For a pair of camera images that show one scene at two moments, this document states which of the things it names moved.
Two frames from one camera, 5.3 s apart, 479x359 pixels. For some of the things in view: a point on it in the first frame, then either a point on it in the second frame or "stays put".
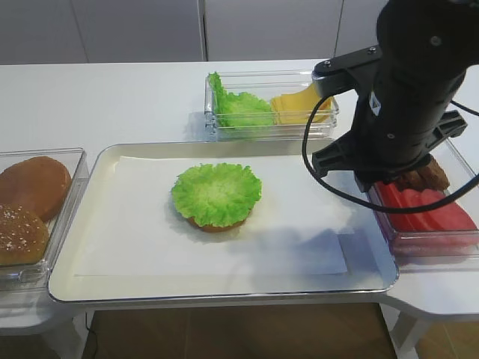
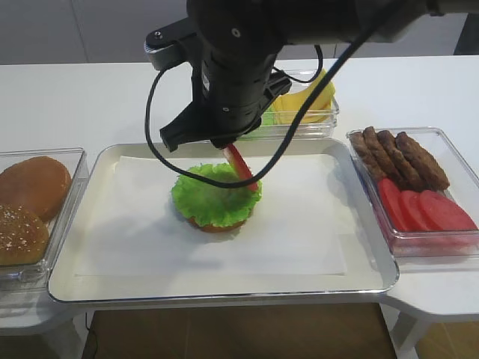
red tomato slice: (390, 194) -> (239, 164)
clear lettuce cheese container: (247, 105) stays put
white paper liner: (296, 228) stays put
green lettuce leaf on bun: (216, 195) stays put
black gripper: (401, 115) -> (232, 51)
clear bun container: (40, 190) stays put
